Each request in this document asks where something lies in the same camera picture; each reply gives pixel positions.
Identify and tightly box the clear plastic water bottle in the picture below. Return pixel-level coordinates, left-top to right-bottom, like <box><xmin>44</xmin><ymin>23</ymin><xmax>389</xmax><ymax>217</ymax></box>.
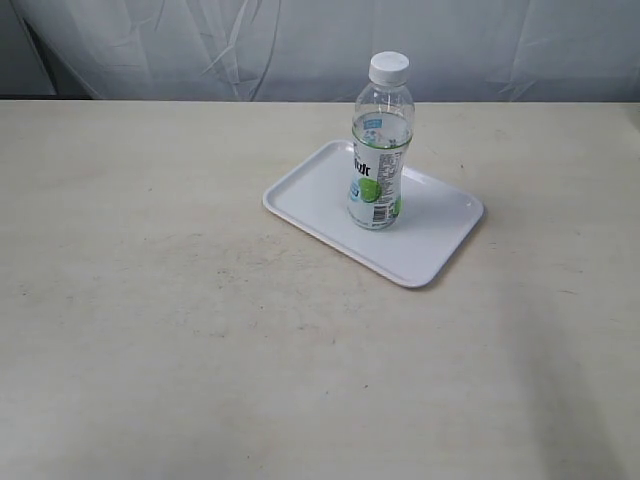
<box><xmin>347</xmin><ymin>51</ymin><xmax>415</xmax><ymax>230</ymax></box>

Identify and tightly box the white rectangular plastic tray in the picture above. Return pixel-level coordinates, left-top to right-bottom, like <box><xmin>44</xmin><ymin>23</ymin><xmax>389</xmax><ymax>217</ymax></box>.
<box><xmin>263</xmin><ymin>140</ymin><xmax>485</xmax><ymax>288</ymax></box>

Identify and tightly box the white backdrop curtain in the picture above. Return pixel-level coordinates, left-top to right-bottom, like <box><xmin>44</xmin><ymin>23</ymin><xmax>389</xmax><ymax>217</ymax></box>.
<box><xmin>11</xmin><ymin>1</ymin><xmax>639</xmax><ymax>102</ymax></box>

